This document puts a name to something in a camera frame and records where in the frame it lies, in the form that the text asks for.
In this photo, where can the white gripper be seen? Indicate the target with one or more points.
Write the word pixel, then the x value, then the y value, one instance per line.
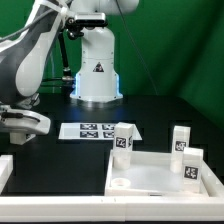
pixel 23 121

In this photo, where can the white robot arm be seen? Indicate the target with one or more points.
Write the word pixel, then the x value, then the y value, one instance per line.
pixel 23 60

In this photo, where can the white square tabletop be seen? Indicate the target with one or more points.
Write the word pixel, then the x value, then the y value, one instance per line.
pixel 149 174

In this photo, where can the white marker base plate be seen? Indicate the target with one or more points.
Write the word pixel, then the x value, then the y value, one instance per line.
pixel 91 131

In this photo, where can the black camera on stand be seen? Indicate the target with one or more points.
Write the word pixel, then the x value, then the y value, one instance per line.
pixel 75 24

